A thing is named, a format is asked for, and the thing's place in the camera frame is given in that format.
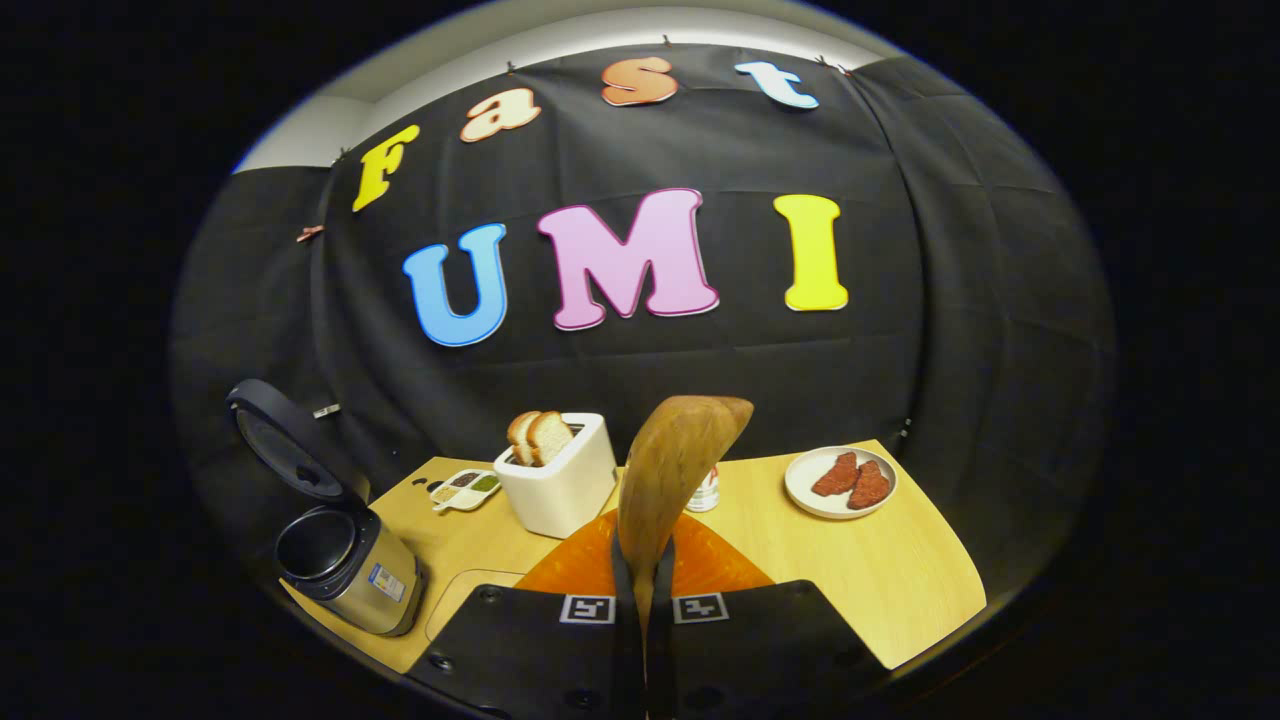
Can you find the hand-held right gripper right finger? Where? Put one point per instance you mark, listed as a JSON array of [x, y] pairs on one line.
[[750, 655]]

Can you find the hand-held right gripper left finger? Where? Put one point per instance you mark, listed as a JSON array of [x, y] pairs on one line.
[[530, 660]]

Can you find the dark lidded rice cooker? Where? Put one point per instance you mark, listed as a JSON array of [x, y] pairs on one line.
[[350, 580]]

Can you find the white toaster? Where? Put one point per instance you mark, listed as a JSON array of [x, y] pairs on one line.
[[565, 495]]

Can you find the white drink bottle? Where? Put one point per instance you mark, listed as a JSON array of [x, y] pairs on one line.
[[705, 492]]

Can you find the white round plate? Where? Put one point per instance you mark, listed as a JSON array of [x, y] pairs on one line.
[[805, 495]]

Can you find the white sectioned bean dish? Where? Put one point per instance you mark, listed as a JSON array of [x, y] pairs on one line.
[[465, 490]]

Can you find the red meat slice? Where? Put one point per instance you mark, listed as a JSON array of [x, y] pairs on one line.
[[836, 474], [869, 485]]

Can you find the toast bread slice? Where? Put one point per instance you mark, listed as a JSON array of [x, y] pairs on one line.
[[519, 435], [550, 435]]

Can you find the silver cloth clip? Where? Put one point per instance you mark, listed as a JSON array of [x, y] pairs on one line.
[[326, 410]]

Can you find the black backdrop cloth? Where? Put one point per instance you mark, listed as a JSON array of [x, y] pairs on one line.
[[950, 300]]

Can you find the red cloth clip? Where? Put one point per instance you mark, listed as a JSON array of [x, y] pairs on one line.
[[310, 233]]

